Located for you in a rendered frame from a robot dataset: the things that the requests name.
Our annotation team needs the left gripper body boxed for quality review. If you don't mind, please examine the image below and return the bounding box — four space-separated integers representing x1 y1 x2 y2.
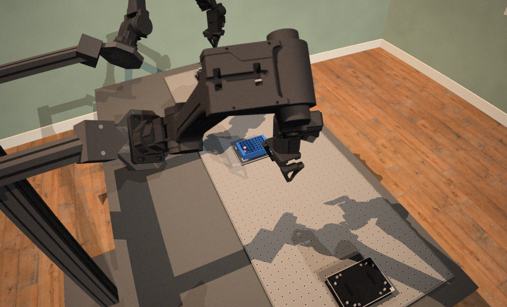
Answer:
203 21 225 38

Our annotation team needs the blue grid tube rack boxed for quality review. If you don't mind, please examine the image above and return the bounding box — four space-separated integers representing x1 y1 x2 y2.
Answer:
236 135 267 160

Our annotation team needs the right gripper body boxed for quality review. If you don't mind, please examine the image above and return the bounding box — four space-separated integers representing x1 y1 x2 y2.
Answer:
265 134 301 173

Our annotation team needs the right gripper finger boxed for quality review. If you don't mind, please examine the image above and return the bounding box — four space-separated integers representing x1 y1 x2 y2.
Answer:
281 161 304 182
262 142 274 161

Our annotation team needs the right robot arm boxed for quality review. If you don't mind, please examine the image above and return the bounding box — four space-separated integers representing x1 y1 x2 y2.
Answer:
127 28 323 164

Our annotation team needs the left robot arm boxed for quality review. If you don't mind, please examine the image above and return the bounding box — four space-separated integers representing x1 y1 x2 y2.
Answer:
113 0 226 50

